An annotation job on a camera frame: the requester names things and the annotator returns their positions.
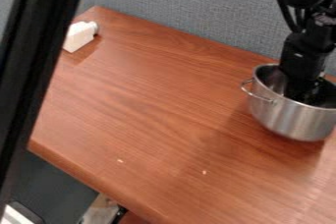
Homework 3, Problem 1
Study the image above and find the white plastic bottle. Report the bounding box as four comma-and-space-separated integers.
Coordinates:
63, 22, 100, 53

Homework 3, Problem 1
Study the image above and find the black vertical bar at left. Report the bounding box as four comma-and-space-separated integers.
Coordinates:
0, 0, 80, 213

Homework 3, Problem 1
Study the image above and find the shiny metal pot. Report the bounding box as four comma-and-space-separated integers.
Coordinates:
240, 64, 336, 141

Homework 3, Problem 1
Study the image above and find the table leg frame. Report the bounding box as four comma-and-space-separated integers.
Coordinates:
79, 194, 128, 224

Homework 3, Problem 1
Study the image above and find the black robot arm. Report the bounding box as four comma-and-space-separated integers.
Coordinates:
276, 0, 336, 104

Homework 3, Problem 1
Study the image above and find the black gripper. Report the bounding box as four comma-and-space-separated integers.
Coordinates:
280, 31, 336, 102

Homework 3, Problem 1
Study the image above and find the white box at corner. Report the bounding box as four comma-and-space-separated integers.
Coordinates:
0, 202, 43, 224

